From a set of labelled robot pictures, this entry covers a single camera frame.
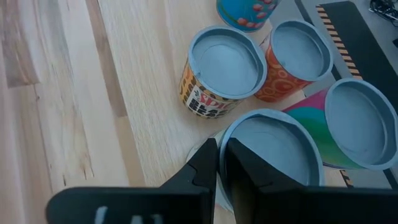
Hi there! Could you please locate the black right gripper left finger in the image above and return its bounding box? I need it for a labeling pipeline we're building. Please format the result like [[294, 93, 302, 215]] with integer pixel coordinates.
[[46, 138, 218, 224]]

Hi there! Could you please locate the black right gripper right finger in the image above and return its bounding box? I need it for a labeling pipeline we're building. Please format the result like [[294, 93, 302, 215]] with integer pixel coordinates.
[[223, 138, 398, 224]]

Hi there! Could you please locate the white good start can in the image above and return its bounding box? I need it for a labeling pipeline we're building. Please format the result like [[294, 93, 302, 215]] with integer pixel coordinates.
[[185, 108, 326, 215]]

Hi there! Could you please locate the green pink can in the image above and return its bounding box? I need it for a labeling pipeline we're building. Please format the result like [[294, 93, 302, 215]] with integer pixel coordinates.
[[282, 77, 398, 171]]

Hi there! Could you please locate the spicy black beans can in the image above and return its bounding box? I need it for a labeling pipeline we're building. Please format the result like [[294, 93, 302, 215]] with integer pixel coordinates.
[[178, 25, 268, 119]]

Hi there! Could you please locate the orange circles can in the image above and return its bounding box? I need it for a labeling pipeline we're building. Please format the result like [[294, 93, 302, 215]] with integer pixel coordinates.
[[254, 19, 334, 103]]

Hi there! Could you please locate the tall blue yellow can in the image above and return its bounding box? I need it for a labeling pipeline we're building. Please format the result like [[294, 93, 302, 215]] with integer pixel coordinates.
[[216, 0, 282, 34]]

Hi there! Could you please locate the black cable bundle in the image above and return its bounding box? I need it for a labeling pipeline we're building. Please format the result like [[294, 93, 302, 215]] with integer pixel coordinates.
[[368, 0, 398, 21]]

